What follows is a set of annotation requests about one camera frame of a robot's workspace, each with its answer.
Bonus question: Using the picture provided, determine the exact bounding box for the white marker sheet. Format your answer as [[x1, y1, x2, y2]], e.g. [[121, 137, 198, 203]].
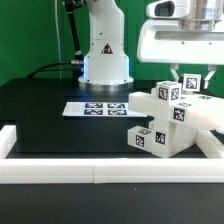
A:
[[62, 102, 144, 117]]

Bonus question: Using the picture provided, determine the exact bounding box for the black cable on table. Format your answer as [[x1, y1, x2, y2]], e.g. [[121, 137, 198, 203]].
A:
[[26, 61, 84, 80]]

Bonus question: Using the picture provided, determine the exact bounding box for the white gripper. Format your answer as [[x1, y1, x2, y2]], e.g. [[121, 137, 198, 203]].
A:
[[137, 19, 224, 89]]

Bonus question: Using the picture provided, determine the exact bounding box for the white chair seat plate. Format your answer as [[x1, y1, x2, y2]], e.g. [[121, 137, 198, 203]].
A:
[[147, 119, 196, 158]]

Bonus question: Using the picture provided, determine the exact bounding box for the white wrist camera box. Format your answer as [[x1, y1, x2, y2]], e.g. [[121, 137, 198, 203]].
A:
[[146, 0, 191, 19]]

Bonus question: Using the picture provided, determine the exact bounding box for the white chair back frame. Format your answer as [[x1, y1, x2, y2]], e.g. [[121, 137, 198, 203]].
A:
[[129, 91, 224, 134]]

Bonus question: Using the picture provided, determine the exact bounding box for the white U-shaped fence frame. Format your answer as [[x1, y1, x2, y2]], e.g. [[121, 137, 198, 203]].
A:
[[0, 125, 224, 184]]

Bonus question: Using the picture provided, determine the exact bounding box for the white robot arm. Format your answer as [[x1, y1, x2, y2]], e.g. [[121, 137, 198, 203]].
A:
[[82, 0, 224, 86]]

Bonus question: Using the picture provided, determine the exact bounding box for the black camera stand pole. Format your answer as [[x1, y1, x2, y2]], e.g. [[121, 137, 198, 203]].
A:
[[63, 0, 83, 60]]

